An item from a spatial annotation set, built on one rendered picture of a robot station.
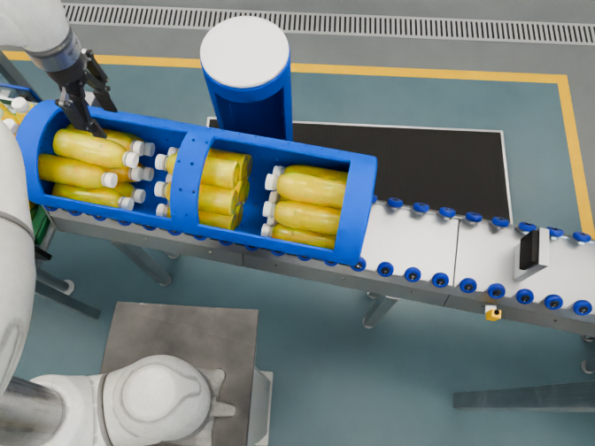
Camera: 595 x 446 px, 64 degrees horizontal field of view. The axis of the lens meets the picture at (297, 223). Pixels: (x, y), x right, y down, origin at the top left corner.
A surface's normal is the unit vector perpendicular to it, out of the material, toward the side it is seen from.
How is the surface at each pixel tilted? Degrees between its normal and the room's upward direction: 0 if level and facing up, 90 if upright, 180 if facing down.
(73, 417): 50
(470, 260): 0
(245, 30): 0
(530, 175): 0
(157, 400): 9
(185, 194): 39
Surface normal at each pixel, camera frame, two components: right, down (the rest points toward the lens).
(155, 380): 0.11, -0.44
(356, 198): -0.05, -0.15
